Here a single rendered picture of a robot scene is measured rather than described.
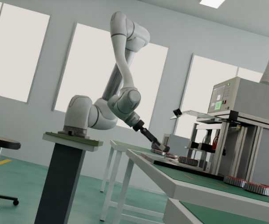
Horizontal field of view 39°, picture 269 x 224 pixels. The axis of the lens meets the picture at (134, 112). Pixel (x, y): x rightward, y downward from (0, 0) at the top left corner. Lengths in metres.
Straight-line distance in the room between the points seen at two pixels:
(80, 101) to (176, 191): 1.39
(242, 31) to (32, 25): 3.84
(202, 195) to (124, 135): 5.70
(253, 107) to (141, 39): 0.86
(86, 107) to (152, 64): 4.63
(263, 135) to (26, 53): 5.55
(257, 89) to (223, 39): 5.23
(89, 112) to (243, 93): 0.97
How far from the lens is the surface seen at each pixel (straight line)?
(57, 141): 2.38
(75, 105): 2.46
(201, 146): 2.19
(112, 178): 3.78
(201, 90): 7.14
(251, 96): 2.20
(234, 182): 1.86
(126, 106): 2.09
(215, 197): 1.23
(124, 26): 2.45
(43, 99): 6.96
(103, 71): 6.94
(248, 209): 1.27
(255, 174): 2.11
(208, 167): 2.23
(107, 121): 2.59
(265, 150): 2.12
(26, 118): 6.99
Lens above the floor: 0.85
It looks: 4 degrees up
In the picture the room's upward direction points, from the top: 14 degrees clockwise
